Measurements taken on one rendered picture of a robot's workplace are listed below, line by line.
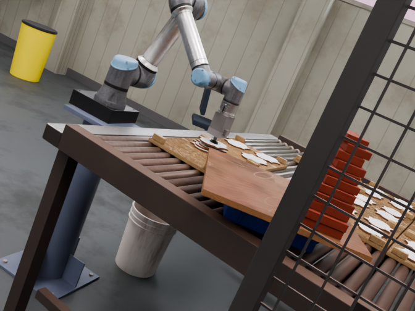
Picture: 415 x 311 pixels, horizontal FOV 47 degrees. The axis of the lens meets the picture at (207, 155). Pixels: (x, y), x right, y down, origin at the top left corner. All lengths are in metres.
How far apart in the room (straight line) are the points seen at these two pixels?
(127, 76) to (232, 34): 4.22
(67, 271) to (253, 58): 4.28
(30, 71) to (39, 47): 0.32
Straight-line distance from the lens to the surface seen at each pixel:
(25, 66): 6.37
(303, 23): 5.88
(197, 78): 2.00
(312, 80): 6.02
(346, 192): 1.40
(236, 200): 1.30
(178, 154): 1.91
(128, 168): 1.53
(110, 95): 2.23
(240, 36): 6.32
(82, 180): 2.33
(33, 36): 6.29
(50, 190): 1.90
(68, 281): 2.60
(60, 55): 7.40
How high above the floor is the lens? 1.42
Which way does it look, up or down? 14 degrees down
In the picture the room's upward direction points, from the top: 23 degrees clockwise
